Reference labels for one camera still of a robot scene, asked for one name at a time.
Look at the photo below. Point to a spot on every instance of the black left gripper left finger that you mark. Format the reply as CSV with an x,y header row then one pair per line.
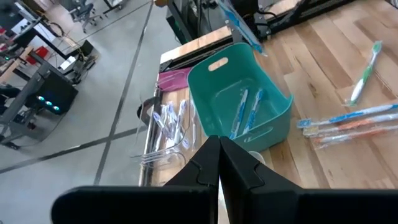
x,y
140,205

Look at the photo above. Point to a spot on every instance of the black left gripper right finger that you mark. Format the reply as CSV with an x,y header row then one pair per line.
x,y
311,207

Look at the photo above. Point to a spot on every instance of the purple toothbrush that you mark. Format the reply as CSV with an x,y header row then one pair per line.
x,y
180,121
160,123
170,124
193,124

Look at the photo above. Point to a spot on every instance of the green toothbrush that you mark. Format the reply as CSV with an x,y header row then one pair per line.
x,y
363,74

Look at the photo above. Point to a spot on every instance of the clear acrylic bin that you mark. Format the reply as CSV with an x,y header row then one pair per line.
x,y
168,155

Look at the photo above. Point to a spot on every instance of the orange wrapped toothbrush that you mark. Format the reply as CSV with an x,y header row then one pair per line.
x,y
357,136
351,125

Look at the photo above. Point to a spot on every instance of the black curved clamp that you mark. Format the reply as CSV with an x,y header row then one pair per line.
x,y
149,100

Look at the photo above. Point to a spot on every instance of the magenta pouch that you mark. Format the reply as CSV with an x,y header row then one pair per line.
x,y
174,80

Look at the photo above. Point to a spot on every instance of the black computer case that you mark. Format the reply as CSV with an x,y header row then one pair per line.
x,y
59,93

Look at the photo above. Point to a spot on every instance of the teal plastic bin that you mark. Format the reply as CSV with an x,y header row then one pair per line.
x,y
202,81

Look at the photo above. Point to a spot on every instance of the grey metal desk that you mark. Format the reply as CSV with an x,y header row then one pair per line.
x,y
31,90

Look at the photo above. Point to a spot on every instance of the red box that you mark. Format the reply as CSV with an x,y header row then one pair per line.
x,y
38,53

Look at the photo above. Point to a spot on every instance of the office chair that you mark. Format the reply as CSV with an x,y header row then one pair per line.
x,y
84,15

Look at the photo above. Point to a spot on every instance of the black aluminium table frame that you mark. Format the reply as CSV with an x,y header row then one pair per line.
x,y
192,56

